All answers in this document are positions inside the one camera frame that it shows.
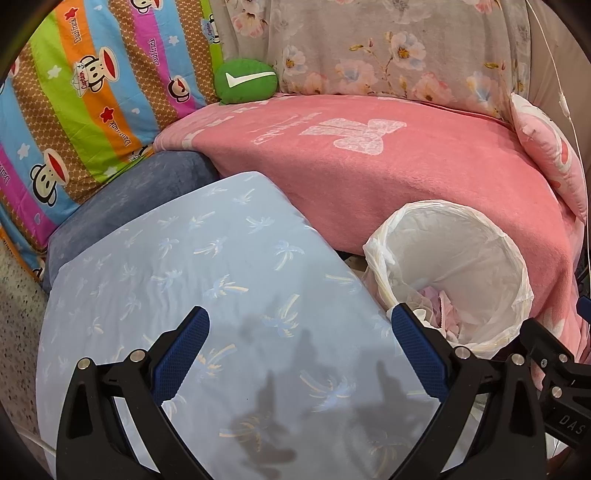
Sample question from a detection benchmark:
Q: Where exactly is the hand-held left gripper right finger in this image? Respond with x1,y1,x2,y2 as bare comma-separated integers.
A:
392,302,550,480

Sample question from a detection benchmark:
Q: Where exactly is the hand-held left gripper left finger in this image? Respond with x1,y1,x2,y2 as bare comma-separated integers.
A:
55,305,212,480

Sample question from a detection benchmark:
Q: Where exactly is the pink striped sock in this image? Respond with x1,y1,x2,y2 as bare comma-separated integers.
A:
411,286,467,344

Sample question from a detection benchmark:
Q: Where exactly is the white bin with plastic liner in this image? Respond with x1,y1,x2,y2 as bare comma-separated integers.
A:
363,199,534,361

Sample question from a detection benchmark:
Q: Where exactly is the light blue palm print tablecloth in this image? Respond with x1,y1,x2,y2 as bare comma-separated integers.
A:
36,172,485,480

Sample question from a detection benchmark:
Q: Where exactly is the blue-grey cushion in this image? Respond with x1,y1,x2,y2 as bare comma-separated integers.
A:
46,151,220,291

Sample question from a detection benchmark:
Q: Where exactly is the pink print pillow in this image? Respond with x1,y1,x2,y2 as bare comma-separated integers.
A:
510,93,591,217

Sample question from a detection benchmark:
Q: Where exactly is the pink blanket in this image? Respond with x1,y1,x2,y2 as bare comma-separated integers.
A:
152,92,591,393

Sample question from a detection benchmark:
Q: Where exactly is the colourful monkey print pillow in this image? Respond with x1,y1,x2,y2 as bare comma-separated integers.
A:
0,0,220,278

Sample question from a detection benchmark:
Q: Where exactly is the green check-mark cushion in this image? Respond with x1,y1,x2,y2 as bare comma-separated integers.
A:
213,58,278,104

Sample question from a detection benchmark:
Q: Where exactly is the grey floral pillow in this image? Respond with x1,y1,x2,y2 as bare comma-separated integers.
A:
210,0,541,123

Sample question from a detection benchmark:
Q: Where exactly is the white cable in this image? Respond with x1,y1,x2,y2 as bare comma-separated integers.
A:
18,427,58,457

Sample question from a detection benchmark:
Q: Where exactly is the white cord with inline switch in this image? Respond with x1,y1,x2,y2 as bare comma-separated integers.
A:
526,0,591,185

